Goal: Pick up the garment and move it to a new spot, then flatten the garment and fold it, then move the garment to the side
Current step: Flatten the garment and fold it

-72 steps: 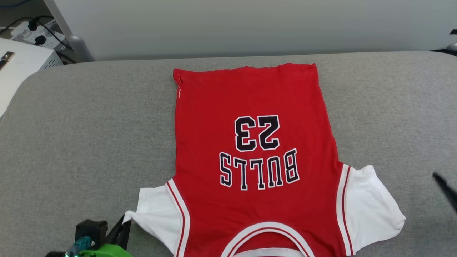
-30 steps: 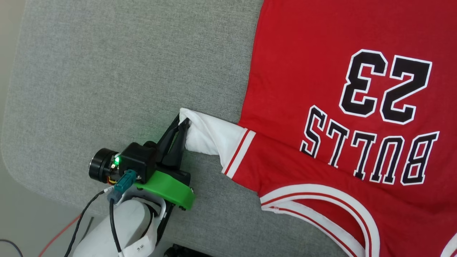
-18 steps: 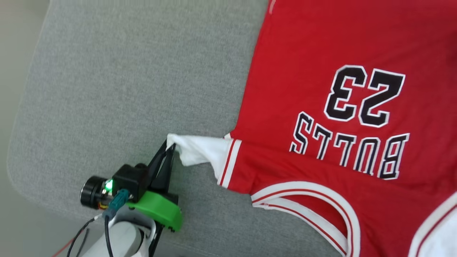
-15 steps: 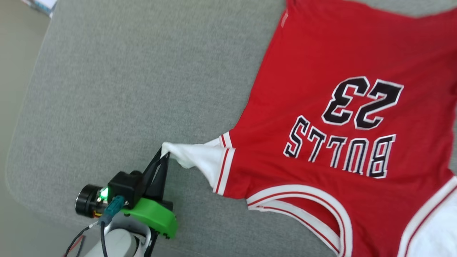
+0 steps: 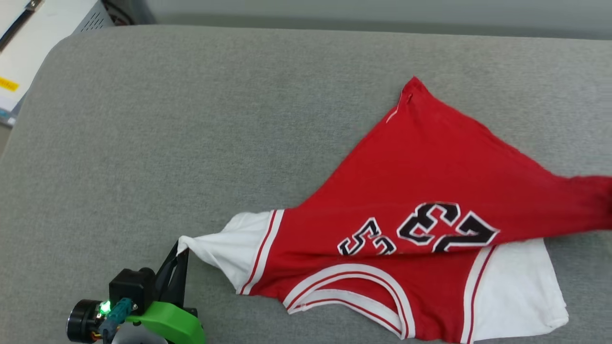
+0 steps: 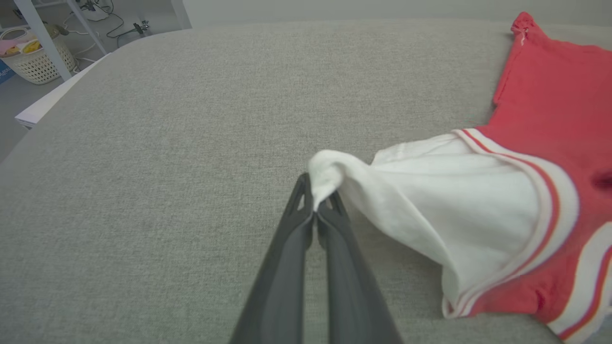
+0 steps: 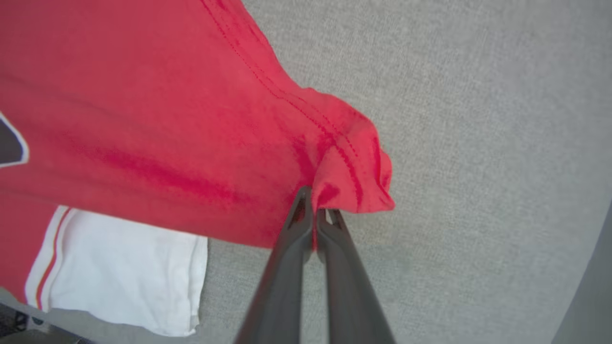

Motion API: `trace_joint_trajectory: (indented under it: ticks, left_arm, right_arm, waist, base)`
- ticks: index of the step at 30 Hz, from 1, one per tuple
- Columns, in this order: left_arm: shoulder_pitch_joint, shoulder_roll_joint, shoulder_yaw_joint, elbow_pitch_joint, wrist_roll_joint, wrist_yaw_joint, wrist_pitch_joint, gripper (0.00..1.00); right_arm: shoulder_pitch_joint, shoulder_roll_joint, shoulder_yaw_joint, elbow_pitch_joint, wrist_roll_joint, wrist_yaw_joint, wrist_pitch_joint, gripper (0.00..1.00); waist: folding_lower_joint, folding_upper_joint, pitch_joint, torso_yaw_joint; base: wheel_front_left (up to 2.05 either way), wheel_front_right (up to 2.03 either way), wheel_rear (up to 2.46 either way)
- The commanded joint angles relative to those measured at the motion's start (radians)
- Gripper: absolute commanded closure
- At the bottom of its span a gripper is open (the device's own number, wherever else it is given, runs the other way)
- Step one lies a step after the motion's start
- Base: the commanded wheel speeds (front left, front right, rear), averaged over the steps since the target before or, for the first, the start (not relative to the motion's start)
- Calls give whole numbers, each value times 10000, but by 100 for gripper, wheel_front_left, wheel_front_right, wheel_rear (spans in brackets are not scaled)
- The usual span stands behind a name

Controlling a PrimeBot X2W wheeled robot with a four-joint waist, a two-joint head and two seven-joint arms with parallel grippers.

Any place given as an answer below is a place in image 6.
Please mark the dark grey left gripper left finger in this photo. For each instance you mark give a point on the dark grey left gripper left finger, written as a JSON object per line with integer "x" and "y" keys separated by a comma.
{"x": 279, "y": 296}

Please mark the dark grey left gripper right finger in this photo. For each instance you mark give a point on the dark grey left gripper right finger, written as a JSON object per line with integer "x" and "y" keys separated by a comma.
{"x": 351, "y": 301}

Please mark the red and white shirt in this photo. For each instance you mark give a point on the red and white shirt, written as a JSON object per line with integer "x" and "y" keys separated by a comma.
{"x": 550, "y": 105}

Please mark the grey fabric sofa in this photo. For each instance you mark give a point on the grey fabric sofa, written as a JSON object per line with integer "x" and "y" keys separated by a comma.
{"x": 167, "y": 167}

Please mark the white partition panel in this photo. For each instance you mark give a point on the white partition panel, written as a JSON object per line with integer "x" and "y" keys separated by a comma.
{"x": 382, "y": 9}

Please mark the black metal clamp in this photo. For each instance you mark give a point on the black metal clamp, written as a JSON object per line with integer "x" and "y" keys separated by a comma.
{"x": 141, "y": 26}

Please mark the white woven laundry basket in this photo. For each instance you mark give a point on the white woven laundry basket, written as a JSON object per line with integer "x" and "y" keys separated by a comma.
{"x": 43, "y": 67}

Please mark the white power strip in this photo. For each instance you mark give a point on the white power strip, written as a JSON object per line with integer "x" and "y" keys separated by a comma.
{"x": 94, "y": 11}

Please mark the yellow item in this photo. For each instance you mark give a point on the yellow item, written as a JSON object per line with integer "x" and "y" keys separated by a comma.
{"x": 31, "y": 47}

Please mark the blue box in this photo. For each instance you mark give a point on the blue box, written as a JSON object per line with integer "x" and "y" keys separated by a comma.
{"x": 5, "y": 74}

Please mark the pink cloth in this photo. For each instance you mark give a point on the pink cloth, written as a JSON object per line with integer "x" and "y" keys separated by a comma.
{"x": 7, "y": 45}

